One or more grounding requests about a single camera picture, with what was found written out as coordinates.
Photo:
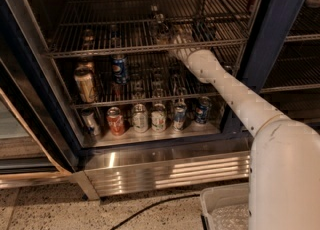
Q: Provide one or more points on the red Coca-Cola can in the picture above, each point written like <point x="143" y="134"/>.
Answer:
<point x="115" y="121"/>

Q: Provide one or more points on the middle wire shelf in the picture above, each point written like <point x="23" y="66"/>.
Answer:
<point x="151" y="75"/>

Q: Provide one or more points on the silver can bottom left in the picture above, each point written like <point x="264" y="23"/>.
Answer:
<point x="91" y="124"/>

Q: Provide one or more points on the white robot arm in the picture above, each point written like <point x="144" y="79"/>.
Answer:
<point x="284" y="182"/>

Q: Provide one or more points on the blue silver can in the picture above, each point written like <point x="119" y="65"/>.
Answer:
<point x="179" y="116"/>

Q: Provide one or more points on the wire shelf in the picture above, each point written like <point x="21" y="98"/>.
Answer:
<point x="104" y="27"/>
<point x="151" y="75"/>

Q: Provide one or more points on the dark can behind gold can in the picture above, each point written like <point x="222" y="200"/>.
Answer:
<point x="86" y="62"/>

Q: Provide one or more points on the blue Pepsi can on shelf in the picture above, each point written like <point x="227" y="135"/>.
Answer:
<point x="120" y="68"/>

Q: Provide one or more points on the open glass fridge door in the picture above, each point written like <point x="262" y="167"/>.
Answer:
<point x="32" y="148"/>

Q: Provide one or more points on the clear bottle white cap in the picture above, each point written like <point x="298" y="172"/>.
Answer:
<point x="159" y="29"/>

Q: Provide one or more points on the upper wire shelf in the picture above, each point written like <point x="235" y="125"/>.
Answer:
<point x="104" y="27"/>

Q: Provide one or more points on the clear plastic bin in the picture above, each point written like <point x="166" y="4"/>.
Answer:
<point x="220" y="196"/>

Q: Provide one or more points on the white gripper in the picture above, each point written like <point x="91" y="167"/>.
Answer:
<point x="179" y="45"/>

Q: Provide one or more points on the bubble wrap sheet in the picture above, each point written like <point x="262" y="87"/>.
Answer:
<point x="232" y="217"/>

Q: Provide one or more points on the blue Pepsi can bottom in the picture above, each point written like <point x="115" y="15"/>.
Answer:
<point x="202" y="110"/>

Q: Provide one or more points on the tall gold beverage can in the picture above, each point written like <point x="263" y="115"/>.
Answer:
<point x="86" y="85"/>

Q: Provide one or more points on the stainless steel display fridge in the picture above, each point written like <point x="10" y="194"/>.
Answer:
<point x="279" y="61"/>

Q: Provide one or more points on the white green can right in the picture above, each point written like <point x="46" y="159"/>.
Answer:
<point x="158" y="117"/>

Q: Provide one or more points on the white green can left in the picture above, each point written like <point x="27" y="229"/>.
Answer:
<point x="140" y="118"/>

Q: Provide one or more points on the white green can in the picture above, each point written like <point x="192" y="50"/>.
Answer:
<point x="140" y="118"/>
<point x="158" y="117"/>

